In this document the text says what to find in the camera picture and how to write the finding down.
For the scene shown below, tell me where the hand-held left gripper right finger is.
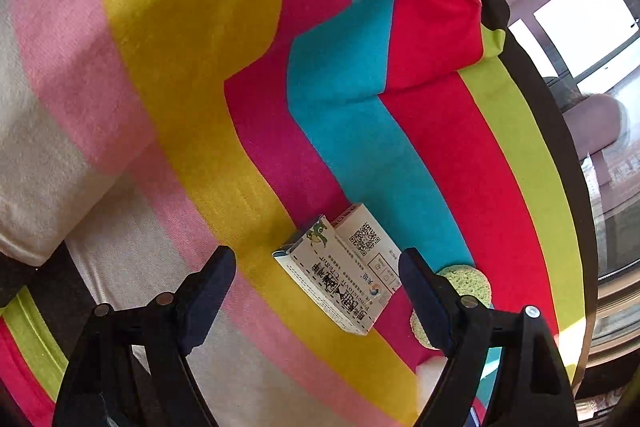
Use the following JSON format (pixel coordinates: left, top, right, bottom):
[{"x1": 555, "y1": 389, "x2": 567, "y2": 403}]
[{"x1": 398, "y1": 247, "x2": 581, "y2": 427}]

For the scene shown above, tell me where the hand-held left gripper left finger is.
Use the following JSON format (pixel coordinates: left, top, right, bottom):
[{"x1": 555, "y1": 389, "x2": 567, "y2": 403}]
[{"x1": 52, "y1": 245, "x2": 237, "y2": 427}]

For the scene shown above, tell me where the white medicine box green frog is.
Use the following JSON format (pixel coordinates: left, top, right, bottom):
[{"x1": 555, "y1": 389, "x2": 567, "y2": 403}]
[{"x1": 272, "y1": 203, "x2": 402, "y2": 336}]

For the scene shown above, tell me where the green round sponge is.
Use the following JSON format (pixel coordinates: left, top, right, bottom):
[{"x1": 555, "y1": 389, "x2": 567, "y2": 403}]
[{"x1": 410, "y1": 263, "x2": 493, "y2": 350}]

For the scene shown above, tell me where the grey white pouch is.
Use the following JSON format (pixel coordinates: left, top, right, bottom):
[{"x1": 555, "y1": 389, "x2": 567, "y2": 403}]
[{"x1": 417, "y1": 354, "x2": 451, "y2": 408}]

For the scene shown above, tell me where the striped colourful cloth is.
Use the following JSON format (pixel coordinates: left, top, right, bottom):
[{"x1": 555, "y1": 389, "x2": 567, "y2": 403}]
[{"x1": 0, "y1": 0, "x2": 601, "y2": 427}]

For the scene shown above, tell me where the purple sofa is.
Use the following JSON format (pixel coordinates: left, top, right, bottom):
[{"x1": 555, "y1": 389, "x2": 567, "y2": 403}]
[{"x1": 470, "y1": 0, "x2": 631, "y2": 188}]

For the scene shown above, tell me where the window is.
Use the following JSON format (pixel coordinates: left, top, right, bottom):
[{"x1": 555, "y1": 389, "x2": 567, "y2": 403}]
[{"x1": 510, "y1": 0, "x2": 640, "y2": 82}]

